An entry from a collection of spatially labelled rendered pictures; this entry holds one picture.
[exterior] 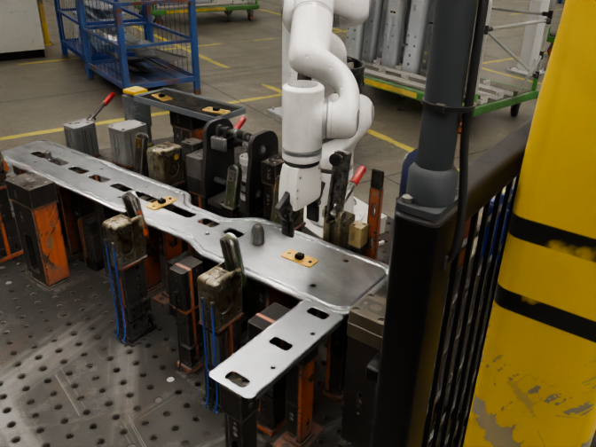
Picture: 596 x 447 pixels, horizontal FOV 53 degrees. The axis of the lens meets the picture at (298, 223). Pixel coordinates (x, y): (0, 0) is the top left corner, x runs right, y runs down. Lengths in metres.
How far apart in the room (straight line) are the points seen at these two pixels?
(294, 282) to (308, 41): 0.51
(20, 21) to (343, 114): 7.35
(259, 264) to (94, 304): 0.63
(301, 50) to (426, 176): 0.95
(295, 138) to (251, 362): 0.45
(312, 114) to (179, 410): 0.73
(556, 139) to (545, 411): 0.23
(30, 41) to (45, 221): 6.68
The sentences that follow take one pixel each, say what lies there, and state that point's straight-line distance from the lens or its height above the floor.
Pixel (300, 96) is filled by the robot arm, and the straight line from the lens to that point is 1.18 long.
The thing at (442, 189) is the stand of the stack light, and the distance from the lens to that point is 0.36.
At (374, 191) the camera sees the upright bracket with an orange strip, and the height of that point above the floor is 1.15.
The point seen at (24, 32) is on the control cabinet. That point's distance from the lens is 8.40.
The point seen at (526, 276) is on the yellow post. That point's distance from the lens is 0.50.
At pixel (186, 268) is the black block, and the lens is 1.37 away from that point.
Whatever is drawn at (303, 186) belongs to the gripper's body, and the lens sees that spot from 1.25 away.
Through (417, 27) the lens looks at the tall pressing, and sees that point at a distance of 6.12.
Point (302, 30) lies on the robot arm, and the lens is 1.31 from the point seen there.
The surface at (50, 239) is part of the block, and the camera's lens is 1.85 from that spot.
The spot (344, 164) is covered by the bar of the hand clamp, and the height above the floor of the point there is 1.19.
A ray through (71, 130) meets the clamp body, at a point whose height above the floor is 1.05.
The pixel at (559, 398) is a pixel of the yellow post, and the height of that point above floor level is 1.36.
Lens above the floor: 1.71
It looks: 28 degrees down
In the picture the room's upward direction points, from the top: 1 degrees clockwise
